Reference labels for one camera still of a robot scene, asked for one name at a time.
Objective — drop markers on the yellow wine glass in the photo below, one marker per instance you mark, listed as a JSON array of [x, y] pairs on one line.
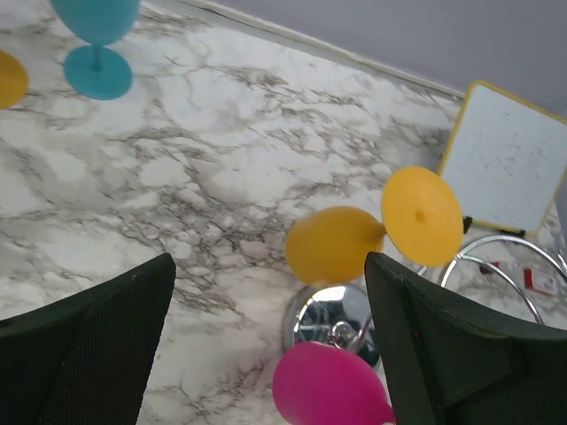
[[13, 80], [420, 215]]

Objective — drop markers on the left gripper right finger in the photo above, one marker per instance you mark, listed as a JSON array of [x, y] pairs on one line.
[[450, 360]]

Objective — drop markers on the chrome wine glass rack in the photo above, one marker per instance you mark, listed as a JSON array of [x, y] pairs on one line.
[[340, 315]]

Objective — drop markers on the blue wine glass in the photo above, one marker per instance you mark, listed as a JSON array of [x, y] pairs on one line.
[[93, 69]]

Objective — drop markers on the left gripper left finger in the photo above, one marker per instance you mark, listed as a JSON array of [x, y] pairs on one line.
[[87, 358]]

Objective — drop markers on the yellow framed whiteboard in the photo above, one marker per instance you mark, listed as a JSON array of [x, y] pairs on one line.
[[505, 159]]

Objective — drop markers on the pink wine glass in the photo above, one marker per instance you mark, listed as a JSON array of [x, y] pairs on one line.
[[315, 383]]

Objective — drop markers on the red white eraser card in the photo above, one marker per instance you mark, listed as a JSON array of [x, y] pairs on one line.
[[540, 282]]

